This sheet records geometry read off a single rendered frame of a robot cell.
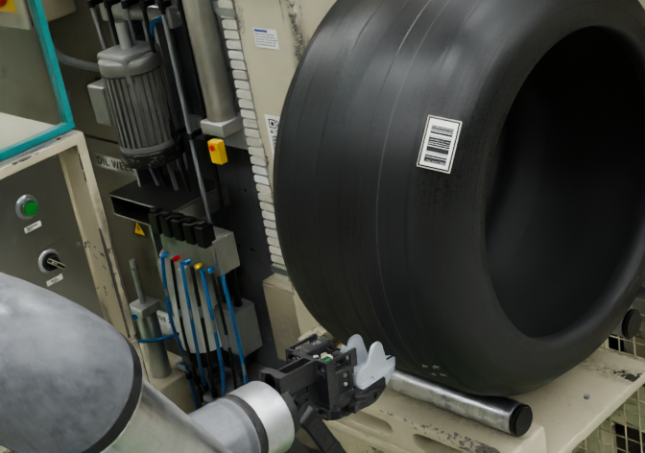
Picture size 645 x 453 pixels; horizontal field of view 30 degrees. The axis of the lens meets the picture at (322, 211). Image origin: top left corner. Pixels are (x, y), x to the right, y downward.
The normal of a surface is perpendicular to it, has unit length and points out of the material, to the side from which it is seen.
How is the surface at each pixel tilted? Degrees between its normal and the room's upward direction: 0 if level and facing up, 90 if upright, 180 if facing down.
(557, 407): 0
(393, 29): 32
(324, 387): 83
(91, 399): 85
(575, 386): 0
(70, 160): 90
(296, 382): 90
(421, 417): 0
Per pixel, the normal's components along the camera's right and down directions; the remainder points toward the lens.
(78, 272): 0.71, 0.18
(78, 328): 0.63, -0.61
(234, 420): 0.33, -0.68
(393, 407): -0.17, -0.90
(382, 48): -0.55, -0.47
